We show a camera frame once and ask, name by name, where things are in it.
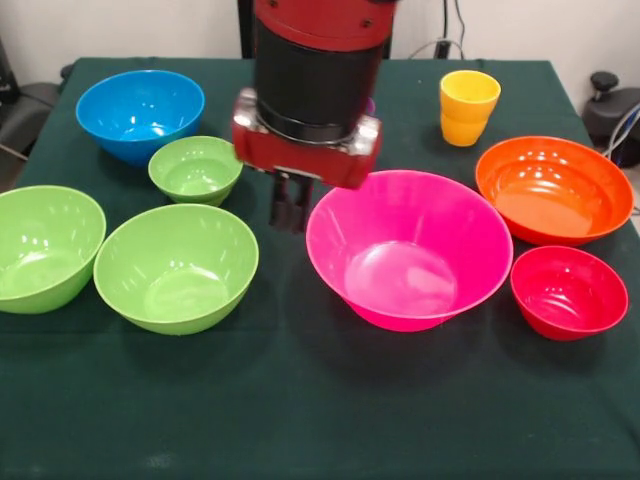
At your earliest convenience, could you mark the large green plastic bowl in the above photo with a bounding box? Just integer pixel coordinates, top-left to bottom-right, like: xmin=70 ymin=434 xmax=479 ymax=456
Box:
xmin=0 ymin=184 xmax=108 ymax=315
xmin=92 ymin=203 xmax=260 ymax=336

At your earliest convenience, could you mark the orange plastic bowl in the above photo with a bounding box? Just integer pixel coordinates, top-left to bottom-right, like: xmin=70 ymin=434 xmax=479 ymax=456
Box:
xmin=474 ymin=136 xmax=635 ymax=247

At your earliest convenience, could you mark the small red plastic bowl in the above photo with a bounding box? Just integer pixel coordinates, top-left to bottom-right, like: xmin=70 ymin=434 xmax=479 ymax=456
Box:
xmin=509 ymin=244 xmax=630 ymax=342

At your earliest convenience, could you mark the dark green tablecloth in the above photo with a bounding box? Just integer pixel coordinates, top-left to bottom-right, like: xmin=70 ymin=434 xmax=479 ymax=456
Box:
xmin=0 ymin=57 xmax=640 ymax=480

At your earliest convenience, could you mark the black office chair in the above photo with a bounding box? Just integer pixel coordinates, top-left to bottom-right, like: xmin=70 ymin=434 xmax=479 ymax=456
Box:
xmin=0 ymin=37 xmax=76 ymax=161

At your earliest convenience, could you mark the blue plastic bowl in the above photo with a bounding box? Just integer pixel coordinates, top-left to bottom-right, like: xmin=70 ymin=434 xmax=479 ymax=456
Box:
xmin=75 ymin=69 xmax=206 ymax=168

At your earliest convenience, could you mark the pink plastic bowl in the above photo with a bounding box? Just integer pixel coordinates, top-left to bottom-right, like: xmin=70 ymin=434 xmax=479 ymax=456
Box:
xmin=305 ymin=169 xmax=515 ymax=333

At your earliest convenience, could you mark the bundle of grey cables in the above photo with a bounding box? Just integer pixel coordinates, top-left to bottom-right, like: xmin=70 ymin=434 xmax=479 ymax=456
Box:
xmin=598 ymin=102 xmax=640 ymax=174

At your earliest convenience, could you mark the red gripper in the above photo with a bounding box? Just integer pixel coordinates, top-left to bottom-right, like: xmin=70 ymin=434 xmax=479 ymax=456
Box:
xmin=230 ymin=118 xmax=384 ymax=234

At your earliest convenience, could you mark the black equipment base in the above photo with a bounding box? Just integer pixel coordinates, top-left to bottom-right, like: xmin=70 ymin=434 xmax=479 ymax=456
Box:
xmin=582 ymin=71 xmax=640 ymax=147

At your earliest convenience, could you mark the yellow plastic cup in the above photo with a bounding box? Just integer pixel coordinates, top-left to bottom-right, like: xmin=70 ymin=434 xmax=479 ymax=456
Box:
xmin=440 ymin=112 xmax=489 ymax=148
xmin=439 ymin=69 xmax=502 ymax=124

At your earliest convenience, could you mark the small green plastic bowl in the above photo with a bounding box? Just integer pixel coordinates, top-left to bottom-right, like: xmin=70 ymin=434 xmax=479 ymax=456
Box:
xmin=147 ymin=135 xmax=245 ymax=208

